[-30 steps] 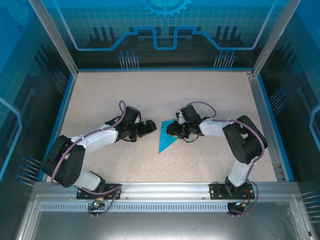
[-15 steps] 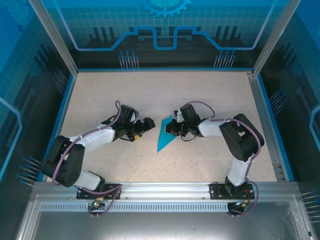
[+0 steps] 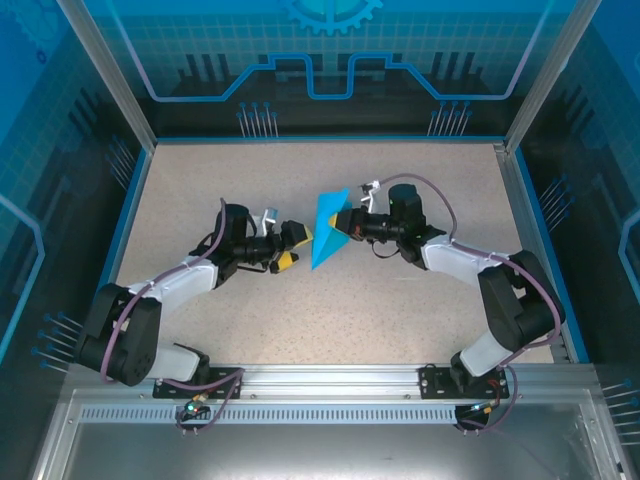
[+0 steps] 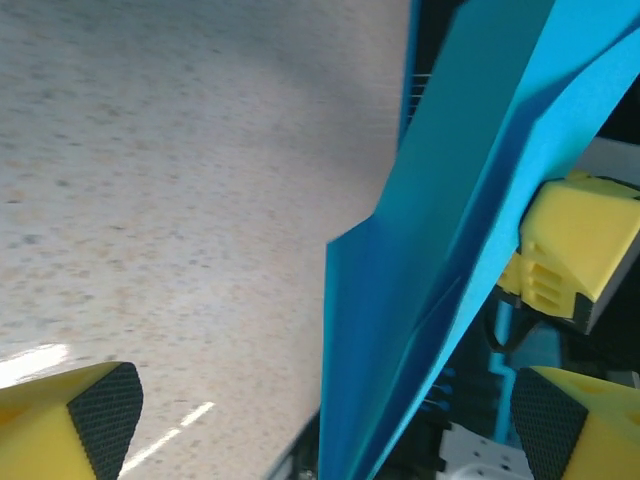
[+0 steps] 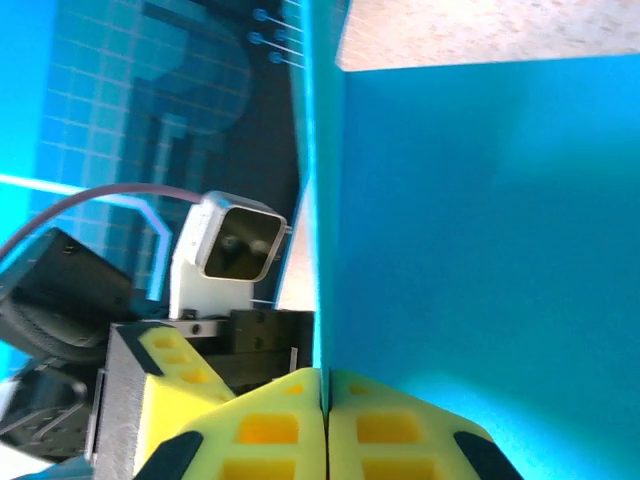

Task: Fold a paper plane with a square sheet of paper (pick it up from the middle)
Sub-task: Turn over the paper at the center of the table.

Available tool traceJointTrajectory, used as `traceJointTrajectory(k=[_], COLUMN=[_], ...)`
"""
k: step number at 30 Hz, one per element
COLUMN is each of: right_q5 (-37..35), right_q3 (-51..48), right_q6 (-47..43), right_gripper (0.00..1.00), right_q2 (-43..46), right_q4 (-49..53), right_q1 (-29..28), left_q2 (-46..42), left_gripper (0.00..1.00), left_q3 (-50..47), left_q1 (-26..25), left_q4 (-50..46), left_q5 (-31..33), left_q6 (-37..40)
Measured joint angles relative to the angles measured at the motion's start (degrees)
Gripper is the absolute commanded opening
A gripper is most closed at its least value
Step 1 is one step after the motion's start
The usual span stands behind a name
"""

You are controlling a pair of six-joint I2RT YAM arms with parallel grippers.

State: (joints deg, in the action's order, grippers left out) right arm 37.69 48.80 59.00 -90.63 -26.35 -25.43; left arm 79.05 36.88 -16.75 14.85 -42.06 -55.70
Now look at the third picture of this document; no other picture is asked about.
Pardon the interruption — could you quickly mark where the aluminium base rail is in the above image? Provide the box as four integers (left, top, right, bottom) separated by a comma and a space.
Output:
67, 363, 597, 401

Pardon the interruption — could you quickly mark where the right gripper thin black cable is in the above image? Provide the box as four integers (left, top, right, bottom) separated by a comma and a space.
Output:
372, 239, 402, 260

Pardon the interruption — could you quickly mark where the aluminium side rail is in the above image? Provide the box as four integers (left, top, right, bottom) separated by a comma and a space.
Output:
492, 142, 574, 364

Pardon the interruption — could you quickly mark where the steel sheet tray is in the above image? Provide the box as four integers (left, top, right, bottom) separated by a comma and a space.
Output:
29, 389, 631, 480

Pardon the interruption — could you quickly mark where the blue paper sheet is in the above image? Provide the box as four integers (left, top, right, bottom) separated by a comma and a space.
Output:
310, 187, 351, 272

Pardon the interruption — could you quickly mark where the aluminium frame post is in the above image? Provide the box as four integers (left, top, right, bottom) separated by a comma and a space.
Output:
503, 0, 604, 151
53, 0, 157, 149

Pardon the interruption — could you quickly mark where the blue table edge strip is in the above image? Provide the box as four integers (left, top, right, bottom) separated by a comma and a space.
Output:
513, 148, 591, 364
74, 147, 154, 364
153, 135, 504, 146

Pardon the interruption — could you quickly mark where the slotted grey cable duct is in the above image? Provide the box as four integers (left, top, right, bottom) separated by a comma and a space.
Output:
78, 405, 569, 425

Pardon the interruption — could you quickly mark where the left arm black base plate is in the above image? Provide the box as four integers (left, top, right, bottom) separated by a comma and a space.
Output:
152, 367, 245, 401

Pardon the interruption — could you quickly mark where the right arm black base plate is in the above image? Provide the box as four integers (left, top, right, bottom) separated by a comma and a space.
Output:
418, 364, 512, 401

